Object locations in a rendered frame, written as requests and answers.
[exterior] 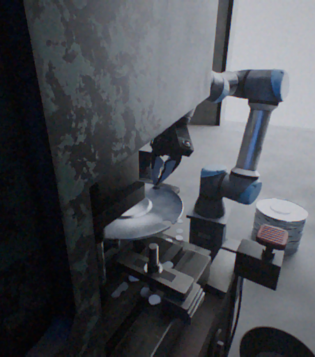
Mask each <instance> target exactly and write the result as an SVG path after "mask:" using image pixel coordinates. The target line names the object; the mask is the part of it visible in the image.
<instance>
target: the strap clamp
mask: <svg viewBox="0 0 315 357"><path fill-rule="evenodd" d="M116 263H117V269H118V270H120V271H121V272H122V271H123V273H125V274H127V275H130V276H132V277H134V278H137V279H138V280H141V281H142V282H145V283H146V284H149V289H150V291H152V292H153V293H155V292H156V291H157V290H158V289H159V290H160V291H162V292H164V293H163V295H162V309H163V310H164V311H165V312H168V313H170V314H171V315H173V316H175V317H177V318H179V319H180V320H182V321H186V322H187V324H189V325H192V323H193V321H194V318H195V317H196V315H197V313H198V311H199V308H200V307H201V305H202V303H203V301H204V296H205V292H202V289H200V286H199V285H198V284H196V283H194V279H193V278H191V277H190V276H187V275H185V274H182V273H179V271H176V270H174V269H172V268H169V267H167V266H165V265H162V264H160V261H159V260H158V245H157V244H155V243H151V244H150V245H149V247H148V258H146V257H144V256H141V255H139V254H137V253H135V252H134V251H131V250H126V252H125V253H124V254H123V255H122V256H121V257H119V258H118V259H117V260H116Z"/></svg>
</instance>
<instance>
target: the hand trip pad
mask: <svg viewBox="0 0 315 357"><path fill-rule="evenodd" d="M288 238H289V235H288V233H287V232H286V231H285V230H284V229H280V228H277V227H273V226H270V225H261V226H260V227H259V230H258V232H257V234H256V242H257V243H258V244H259V245H263V246H265V247H266V251H267V252H273V250H274V249H275V250H283V249H284V248H286V244H287V241H288Z"/></svg>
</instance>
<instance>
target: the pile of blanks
mask: <svg viewBox="0 0 315 357"><path fill-rule="evenodd" d="M306 222H307V219H306V218H305V219H304V220H301V221H297V222H289V221H288V222H287V221H282V220H276V219H273V218H270V217H268V216H266V215H265V214H263V213H262V212H260V210H259V209H258V207H257V206H256V211H255V215H254V224H253V227H252V240H253V241H254V242H256V234H257V232H258V230H259V227H260V226H261V225H270V226H273V227H277V228H280V229H284V230H285V231H286V232H287V233H288V235H289V238H288V241H287V244H286V248H284V249H283V250H282V252H285V254H284V255H291V254H293V253H296V252H297V251H298V250H299V247H300V243H301V240H302V235H303V232H304V228H305V224H306Z"/></svg>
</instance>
